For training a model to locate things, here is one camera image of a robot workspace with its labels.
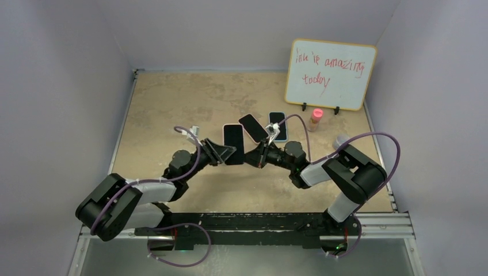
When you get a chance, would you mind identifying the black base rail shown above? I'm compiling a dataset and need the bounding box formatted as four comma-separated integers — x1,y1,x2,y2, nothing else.
78,212,415,252

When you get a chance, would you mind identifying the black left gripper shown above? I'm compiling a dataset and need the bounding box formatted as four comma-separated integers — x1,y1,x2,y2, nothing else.
183,139,235,182

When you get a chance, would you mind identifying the yellow framed whiteboard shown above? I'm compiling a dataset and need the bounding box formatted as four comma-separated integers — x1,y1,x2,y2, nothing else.
284,39,378,111

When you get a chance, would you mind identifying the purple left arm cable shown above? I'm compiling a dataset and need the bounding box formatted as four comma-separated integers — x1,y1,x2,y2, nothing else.
90,125,202,236

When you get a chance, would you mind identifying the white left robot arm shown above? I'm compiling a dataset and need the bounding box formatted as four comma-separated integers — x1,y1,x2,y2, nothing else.
75,139,237,242

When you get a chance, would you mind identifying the small clear jar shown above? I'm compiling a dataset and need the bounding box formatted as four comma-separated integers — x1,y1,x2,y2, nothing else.
333,133,350,150

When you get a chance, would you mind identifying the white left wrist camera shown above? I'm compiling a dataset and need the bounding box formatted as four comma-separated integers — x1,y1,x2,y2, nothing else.
186,125,200,144

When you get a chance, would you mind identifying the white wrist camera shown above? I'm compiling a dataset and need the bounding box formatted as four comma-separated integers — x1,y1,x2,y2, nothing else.
265,123,280,145
186,125,200,144

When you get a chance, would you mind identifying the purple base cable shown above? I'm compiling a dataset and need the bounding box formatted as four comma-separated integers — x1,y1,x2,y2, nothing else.
147,221,213,269

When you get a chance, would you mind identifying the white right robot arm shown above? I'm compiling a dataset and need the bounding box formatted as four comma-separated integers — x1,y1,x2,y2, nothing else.
244,141,387,234

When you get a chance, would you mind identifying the phone in blue case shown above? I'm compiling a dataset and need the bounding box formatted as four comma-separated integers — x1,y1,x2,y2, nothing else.
269,112,288,143

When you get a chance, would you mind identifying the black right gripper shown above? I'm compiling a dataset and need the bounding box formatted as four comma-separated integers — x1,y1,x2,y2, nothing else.
239,137,295,170

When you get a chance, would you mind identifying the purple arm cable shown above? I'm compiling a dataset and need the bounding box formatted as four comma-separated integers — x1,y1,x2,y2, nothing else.
90,125,202,236
276,114,402,214

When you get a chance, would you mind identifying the black phone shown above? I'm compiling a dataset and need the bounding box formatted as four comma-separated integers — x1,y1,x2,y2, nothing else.
223,124,245,166

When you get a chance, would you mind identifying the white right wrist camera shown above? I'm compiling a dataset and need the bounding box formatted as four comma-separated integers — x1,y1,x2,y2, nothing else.
265,123,280,145

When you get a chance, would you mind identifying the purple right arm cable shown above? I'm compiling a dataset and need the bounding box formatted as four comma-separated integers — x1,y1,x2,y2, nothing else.
276,114,402,214

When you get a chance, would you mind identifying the pink capped bottle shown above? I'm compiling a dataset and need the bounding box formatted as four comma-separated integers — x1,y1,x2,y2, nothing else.
307,108,323,132

